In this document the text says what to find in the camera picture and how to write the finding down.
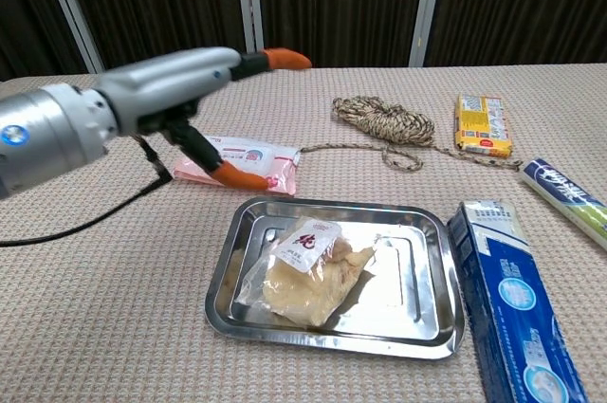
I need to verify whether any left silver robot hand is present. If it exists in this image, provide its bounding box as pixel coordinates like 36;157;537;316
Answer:
94;46;313;192

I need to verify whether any clear plastic bag of food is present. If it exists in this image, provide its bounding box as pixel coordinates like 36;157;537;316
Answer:
234;216;377;329

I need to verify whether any stainless steel rectangular tray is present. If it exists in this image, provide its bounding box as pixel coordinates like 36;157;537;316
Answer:
204;195;467;361

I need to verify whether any pink wet wipes pack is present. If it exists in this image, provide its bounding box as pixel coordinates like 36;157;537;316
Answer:
171;135;303;197

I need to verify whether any beige waffle-weave tablecloth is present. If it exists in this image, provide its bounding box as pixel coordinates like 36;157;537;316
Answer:
0;63;607;403

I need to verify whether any yellow biscuit pack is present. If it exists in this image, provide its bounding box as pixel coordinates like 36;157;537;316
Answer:
453;93;515;159

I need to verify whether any blue toothpaste box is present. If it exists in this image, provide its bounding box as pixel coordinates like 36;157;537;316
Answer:
446;199;590;403

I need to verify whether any cling film roll box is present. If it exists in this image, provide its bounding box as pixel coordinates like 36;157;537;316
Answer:
518;157;607;253

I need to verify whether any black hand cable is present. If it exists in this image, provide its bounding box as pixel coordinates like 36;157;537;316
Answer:
0;134;175;248

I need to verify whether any tan braided rope bundle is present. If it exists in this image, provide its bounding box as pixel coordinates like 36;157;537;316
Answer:
299;95;524;174

